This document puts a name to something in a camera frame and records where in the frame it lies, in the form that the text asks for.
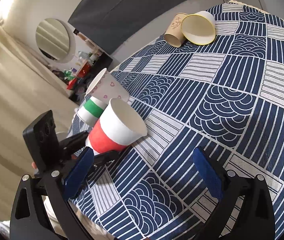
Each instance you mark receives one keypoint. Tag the green band paper cup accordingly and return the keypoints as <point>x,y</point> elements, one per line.
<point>91,110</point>

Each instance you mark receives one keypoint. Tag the cream curtain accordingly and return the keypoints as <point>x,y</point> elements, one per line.
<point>27,89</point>

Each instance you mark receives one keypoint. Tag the oval wall mirror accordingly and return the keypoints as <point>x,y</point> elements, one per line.
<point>55,39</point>

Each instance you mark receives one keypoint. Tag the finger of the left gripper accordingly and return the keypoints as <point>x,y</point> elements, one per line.
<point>105,158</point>
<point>72,144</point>

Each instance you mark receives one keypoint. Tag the pink hearts paper cup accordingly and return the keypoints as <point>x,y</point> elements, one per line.
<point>104,87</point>

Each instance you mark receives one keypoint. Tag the blue white patterned tablecloth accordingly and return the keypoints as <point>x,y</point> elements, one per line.
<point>226,97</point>

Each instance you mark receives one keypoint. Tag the black side shelf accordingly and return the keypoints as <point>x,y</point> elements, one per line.
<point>81,82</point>

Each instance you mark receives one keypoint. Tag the brown kraft paper cup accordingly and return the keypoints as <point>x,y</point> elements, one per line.
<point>173,35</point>

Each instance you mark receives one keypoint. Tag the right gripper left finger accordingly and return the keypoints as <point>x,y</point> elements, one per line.
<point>29,219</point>

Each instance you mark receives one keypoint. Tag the dark grey covered television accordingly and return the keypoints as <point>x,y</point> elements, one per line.
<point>109,23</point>

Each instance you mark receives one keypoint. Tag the yellow rim paper cup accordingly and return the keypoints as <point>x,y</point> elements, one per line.
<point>199,28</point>

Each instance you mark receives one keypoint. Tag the red band paper cup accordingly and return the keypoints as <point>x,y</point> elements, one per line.
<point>118,127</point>

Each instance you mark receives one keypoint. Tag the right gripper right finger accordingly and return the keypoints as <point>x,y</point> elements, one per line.
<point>255,219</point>

